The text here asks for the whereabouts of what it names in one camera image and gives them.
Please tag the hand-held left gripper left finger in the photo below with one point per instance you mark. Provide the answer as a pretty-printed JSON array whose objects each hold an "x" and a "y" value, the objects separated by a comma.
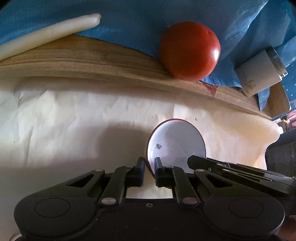
[{"x": 140, "y": 172}]

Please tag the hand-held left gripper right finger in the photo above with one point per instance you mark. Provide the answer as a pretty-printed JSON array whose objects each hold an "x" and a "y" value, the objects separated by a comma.
[{"x": 159, "y": 172}]

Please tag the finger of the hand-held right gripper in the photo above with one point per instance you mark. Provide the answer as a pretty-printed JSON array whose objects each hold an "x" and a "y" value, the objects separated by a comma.
[
  {"x": 196, "y": 162},
  {"x": 249, "y": 179}
]

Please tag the white bowl with dark mark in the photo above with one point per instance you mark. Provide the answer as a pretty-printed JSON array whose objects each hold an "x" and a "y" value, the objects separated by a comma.
[{"x": 178, "y": 143}]

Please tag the dark mesh chair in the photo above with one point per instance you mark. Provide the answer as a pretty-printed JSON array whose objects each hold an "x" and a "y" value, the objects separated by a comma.
[{"x": 282, "y": 155}]

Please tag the pink object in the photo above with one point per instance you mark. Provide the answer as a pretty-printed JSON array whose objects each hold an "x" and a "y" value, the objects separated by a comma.
[{"x": 291, "y": 119}]

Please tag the cream paper table cover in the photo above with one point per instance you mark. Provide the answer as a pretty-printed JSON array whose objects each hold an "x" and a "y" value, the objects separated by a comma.
[{"x": 69, "y": 120}]

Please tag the blue dotted fabric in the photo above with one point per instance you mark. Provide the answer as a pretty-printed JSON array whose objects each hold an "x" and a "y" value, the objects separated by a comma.
[{"x": 291, "y": 90}]

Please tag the white tumbler butterfly print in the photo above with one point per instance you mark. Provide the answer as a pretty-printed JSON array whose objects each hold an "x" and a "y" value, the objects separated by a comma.
[{"x": 256, "y": 71}]

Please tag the red tomato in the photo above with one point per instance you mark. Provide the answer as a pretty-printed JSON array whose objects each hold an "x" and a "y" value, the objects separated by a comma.
[{"x": 189, "y": 51}]

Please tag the wooden board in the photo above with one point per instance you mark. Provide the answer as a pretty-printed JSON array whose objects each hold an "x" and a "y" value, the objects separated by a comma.
[{"x": 81, "y": 58}]

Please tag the blue cloth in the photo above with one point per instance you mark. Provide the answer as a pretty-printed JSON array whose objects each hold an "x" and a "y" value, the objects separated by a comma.
[{"x": 138, "y": 14}]

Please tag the cream white stick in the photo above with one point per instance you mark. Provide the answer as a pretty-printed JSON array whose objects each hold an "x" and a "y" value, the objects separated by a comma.
[{"x": 46, "y": 34}]

